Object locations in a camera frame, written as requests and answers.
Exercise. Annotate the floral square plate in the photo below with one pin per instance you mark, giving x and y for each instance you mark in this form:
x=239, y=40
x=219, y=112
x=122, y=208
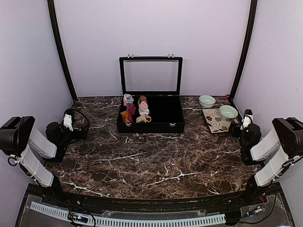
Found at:
x=216, y=123

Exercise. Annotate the near pale green bowl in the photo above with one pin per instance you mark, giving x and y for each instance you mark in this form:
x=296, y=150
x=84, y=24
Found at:
x=228, y=113

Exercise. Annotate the pink patterned sock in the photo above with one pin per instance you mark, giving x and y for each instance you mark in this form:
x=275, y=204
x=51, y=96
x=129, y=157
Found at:
x=143, y=108

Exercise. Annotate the rolled purple red sock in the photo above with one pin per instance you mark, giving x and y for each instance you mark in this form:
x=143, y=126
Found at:
x=131, y=108

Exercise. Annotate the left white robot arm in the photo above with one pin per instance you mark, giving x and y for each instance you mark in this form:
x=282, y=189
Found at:
x=23, y=143

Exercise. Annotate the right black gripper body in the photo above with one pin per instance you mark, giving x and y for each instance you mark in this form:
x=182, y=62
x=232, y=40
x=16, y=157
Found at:
x=235, y=134

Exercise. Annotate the rolled brown sock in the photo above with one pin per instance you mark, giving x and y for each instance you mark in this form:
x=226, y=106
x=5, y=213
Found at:
x=142, y=99

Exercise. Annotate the pale green bowl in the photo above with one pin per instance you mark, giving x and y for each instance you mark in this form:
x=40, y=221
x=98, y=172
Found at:
x=228, y=113
x=207, y=101

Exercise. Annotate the black frame post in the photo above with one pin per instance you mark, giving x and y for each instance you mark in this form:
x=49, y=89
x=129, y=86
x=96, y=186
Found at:
x=60, y=50
x=245, y=49

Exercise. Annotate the white slotted cable duct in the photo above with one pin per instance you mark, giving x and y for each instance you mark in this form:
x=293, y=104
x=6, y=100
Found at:
x=128, y=219

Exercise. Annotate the rolled pink white sock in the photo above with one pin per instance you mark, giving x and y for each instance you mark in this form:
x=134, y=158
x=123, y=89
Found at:
x=128, y=99

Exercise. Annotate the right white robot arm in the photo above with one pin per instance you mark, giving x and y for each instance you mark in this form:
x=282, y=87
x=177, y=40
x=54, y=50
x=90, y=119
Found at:
x=281, y=148

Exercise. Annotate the right black frame post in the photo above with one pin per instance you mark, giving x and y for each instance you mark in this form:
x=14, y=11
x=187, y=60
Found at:
x=245, y=49

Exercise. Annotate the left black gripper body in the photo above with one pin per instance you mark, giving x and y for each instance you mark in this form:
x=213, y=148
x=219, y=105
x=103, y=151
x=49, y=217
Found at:
x=64, y=141

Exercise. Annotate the small circuit board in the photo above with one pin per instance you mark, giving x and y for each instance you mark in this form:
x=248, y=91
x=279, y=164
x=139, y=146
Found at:
x=77, y=218

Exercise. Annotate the striped brown beige sock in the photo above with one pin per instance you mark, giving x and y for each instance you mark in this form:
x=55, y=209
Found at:
x=143, y=119

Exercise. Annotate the far pale green bowl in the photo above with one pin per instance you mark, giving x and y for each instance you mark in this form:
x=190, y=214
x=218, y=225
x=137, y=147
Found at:
x=207, y=101

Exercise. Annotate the rolled orange sock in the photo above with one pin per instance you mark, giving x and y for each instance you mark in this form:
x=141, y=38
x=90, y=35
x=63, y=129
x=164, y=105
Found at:
x=126, y=117

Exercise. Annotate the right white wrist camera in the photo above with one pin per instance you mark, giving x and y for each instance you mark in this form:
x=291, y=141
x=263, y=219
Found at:
x=246, y=121

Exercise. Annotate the black glass-lid storage box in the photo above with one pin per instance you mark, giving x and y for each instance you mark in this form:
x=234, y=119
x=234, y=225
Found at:
x=159, y=79

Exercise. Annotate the left black frame post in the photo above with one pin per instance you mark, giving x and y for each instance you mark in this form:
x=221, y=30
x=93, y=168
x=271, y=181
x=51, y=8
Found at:
x=60, y=50

